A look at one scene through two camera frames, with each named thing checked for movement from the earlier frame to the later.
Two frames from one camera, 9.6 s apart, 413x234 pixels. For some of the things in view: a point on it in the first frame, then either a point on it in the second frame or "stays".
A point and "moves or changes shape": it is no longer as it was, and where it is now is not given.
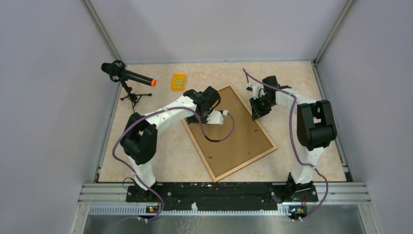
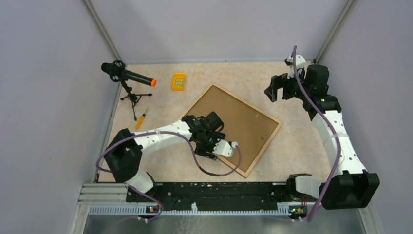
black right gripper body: x=260 y=106 to x=295 y=90
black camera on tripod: x=116 y=69 stays
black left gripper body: x=193 y=119 to x=207 y=144
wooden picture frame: x=250 y=141 moves or changes shape
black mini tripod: x=134 y=98 stays
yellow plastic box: x=178 y=83 stays
